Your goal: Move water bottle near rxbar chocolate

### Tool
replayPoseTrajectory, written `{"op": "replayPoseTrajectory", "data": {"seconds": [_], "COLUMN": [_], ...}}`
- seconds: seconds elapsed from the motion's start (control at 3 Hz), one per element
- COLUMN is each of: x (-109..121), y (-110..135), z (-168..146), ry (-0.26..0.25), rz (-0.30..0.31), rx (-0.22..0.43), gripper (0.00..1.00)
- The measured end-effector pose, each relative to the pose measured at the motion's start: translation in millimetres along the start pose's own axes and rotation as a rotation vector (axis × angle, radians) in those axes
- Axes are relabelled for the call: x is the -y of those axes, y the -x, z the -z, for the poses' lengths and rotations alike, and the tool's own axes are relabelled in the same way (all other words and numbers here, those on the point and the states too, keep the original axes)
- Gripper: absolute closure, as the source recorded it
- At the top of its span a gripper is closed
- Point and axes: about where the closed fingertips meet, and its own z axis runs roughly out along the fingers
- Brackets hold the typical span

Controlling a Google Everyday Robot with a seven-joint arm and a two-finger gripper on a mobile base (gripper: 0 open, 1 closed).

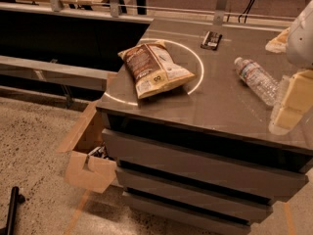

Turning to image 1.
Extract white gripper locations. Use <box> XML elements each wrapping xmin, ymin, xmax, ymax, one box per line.
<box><xmin>265</xmin><ymin>0</ymin><xmax>313</xmax><ymax>135</ymax></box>

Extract clear plastic water bottle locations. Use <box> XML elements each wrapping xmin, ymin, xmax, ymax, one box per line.
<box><xmin>234</xmin><ymin>57</ymin><xmax>279</xmax><ymax>107</ymax></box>

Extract dark rxbar chocolate bar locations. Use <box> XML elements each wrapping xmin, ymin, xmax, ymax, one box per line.
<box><xmin>201</xmin><ymin>31</ymin><xmax>222</xmax><ymax>51</ymax></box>

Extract grey drawer cabinet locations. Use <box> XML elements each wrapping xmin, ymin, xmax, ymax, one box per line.
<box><xmin>98</xmin><ymin>20</ymin><xmax>312</xmax><ymax>235</ymax></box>

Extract brown chip bag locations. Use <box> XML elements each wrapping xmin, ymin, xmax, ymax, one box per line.
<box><xmin>118</xmin><ymin>40</ymin><xmax>196</xmax><ymax>99</ymax></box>

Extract open cardboard box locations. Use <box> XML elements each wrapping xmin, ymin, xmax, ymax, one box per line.
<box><xmin>56</xmin><ymin>101</ymin><xmax>116</xmax><ymax>193</ymax></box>

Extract black pole on floor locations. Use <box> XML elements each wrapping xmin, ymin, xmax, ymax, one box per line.
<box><xmin>0</xmin><ymin>186</ymin><xmax>25</xmax><ymax>235</ymax></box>

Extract black hanging cables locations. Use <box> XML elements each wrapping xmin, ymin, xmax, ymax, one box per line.
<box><xmin>237</xmin><ymin>0</ymin><xmax>260</xmax><ymax>24</ymax></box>

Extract metal railing frame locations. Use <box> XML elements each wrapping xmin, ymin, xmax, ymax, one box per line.
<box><xmin>0</xmin><ymin>0</ymin><xmax>296</xmax><ymax>26</ymax></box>

